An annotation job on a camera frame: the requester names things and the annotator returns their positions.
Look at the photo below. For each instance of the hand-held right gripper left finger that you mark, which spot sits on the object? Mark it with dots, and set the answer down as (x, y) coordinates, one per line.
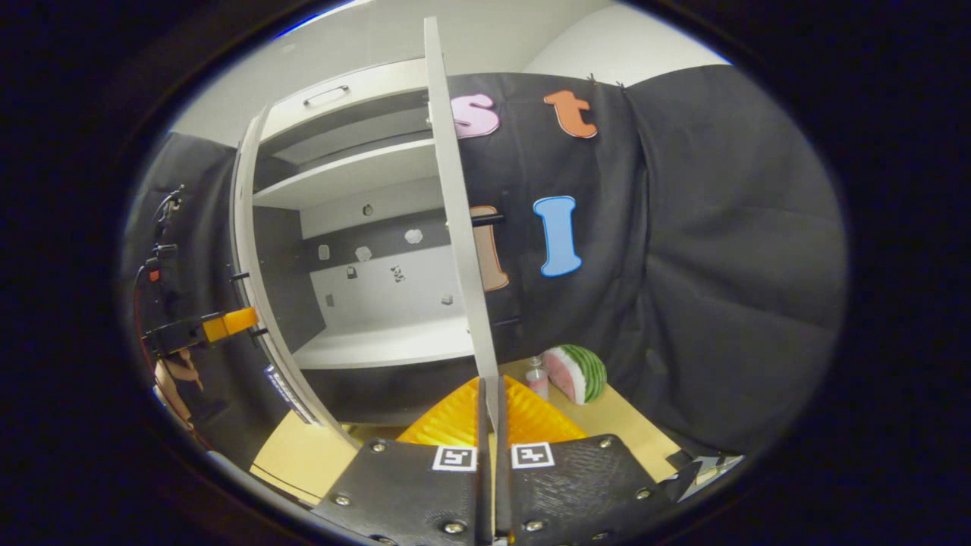
(410, 485)

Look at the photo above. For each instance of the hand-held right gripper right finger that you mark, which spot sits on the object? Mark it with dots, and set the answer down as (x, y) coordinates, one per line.
(576, 485)

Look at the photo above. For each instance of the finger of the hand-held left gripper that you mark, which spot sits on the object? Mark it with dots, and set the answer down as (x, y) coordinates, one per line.
(182, 334)

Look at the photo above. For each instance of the white cabinet door camera sticker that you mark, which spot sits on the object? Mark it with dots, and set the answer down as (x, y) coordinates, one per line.
(246, 227)

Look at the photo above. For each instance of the white double-door shoe cabinet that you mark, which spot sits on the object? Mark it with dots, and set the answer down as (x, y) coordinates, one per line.
(379, 345)

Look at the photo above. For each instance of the white cabinet door earphone sticker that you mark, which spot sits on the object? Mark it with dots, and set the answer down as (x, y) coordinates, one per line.
(455, 189)

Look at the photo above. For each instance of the white cabinet shelf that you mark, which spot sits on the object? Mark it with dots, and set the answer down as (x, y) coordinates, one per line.
(349, 174)

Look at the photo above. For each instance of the white cabinet flap panel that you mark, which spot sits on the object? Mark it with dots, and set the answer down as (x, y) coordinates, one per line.
(356, 95)

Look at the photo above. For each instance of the small pink bottle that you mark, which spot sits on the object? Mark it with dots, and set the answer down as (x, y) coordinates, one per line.
(538, 381)

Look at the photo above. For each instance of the watermelon slice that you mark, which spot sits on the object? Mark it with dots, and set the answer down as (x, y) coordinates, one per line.
(580, 373)

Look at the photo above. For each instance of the blue white box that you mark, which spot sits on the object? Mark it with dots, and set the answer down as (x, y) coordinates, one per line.
(287, 393)

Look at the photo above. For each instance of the black white patterned object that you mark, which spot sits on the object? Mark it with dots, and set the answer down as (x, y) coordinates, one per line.
(709, 474)

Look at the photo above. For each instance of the black backdrop cloth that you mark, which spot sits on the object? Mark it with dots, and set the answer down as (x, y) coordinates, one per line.
(721, 265)

